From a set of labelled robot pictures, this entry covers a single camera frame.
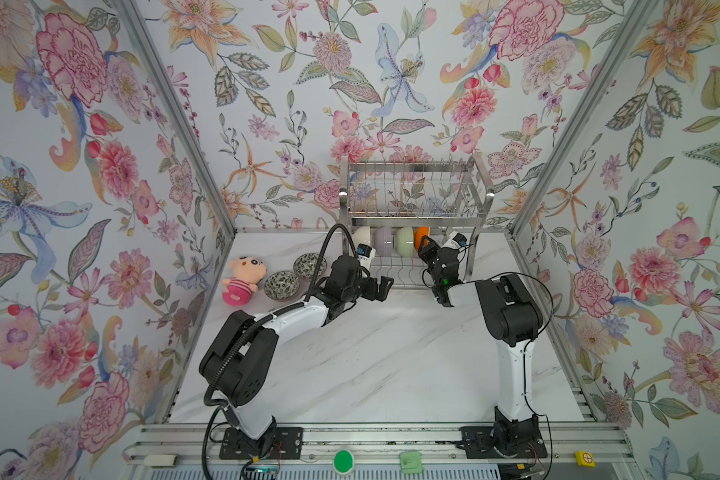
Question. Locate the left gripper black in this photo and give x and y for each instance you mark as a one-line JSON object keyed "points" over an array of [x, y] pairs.
{"points": [[370, 292]]}

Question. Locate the orange white bowl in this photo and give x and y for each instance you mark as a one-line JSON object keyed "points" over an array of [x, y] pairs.
{"points": [[421, 235]]}

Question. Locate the purple bowl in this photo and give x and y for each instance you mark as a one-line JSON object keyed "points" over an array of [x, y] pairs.
{"points": [[383, 238]]}

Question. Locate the green bowl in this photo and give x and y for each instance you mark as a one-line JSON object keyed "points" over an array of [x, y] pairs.
{"points": [[404, 242]]}

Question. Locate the yellow emergency switch box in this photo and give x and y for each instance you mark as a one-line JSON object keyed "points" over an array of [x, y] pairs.
{"points": [[585, 459]]}

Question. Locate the aluminium corner post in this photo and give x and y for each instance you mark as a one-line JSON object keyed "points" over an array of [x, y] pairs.
{"points": [[635, 20], [135, 25]]}

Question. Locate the light green square button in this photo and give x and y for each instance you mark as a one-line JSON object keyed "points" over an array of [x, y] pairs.
{"points": [[411, 463]]}

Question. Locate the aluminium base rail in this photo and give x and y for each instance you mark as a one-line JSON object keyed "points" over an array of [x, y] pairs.
{"points": [[449, 451]]}

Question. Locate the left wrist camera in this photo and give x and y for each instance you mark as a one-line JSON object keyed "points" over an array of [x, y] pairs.
{"points": [[365, 254]]}

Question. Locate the aluminium left corner post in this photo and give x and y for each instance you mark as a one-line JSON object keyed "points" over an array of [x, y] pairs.
{"points": [[135, 25]]}

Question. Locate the aluminium right corner post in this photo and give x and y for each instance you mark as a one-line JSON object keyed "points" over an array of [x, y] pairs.
{"points": [[635, 20]]}

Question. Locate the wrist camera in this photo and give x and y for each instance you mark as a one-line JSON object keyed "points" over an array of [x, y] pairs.
{"points": [[456, 241], [365, 254]]}

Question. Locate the white plug on rail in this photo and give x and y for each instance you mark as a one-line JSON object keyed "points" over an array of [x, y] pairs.
{"points": [[160, 461]]}

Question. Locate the pink plush doll toy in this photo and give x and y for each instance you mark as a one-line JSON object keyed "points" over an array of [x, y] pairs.
{"points": [[247, 272]]}

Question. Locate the green round button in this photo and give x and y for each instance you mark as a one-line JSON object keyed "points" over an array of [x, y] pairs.
{"points": [[344, 462]]}

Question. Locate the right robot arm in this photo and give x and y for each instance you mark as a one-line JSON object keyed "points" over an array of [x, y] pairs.
{"points": [[514, 321]]}

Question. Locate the patterned bowl near doll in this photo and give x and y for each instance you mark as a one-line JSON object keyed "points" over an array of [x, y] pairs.
{"points": [[282, 285]]}

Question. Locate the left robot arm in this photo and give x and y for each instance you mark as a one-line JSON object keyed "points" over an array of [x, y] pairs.
{"points": [[237, 363]]}

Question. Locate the patterned bowl far back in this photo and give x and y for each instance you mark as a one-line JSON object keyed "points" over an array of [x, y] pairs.
{"points": [[308, 264]]}

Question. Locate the cream bowl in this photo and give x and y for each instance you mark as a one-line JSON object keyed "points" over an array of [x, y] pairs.
{"points": [[363, 236]]}

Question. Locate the stainless steel dish rack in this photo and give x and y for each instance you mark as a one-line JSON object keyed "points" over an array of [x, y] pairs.
{"points": [[446, 195]]}

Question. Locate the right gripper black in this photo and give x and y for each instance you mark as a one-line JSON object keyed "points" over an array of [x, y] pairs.
{"points": [[434, 249]]}

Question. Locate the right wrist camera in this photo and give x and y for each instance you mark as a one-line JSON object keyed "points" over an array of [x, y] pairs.
{"points": [[456, 241]]}

